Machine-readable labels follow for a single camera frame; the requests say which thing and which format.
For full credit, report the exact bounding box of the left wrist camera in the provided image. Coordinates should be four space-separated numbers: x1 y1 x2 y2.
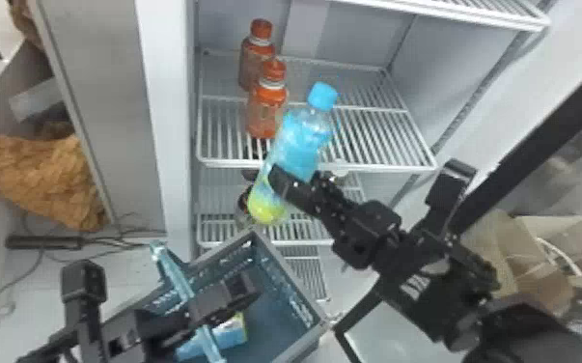
60 260 109 356

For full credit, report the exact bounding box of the blue basket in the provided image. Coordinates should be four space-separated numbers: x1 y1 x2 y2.
132 230 331 363

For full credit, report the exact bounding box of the black power strip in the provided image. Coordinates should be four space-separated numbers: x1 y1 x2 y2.
5 234 87 252

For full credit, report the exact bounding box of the blue snack packet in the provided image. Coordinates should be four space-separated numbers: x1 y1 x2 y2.
175 311 249 362

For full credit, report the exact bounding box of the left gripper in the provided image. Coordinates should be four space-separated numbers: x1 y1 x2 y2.
98 275 263 363

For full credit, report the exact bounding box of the orange bottle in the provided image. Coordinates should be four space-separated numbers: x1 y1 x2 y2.
244 57 290 140
237 17 277 93

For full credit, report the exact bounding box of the cardboard box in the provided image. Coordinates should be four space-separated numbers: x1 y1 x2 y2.
461 208 582 318

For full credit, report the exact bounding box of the brown cloth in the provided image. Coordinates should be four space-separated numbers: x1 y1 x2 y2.
0 121 112 233

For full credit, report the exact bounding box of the blue bottle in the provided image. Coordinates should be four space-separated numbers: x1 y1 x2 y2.
245 81 340 226

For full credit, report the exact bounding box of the white fridge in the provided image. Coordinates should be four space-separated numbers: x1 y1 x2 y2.
31 0 553 306

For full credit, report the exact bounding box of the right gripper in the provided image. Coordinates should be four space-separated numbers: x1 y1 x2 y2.
236 163 420 272

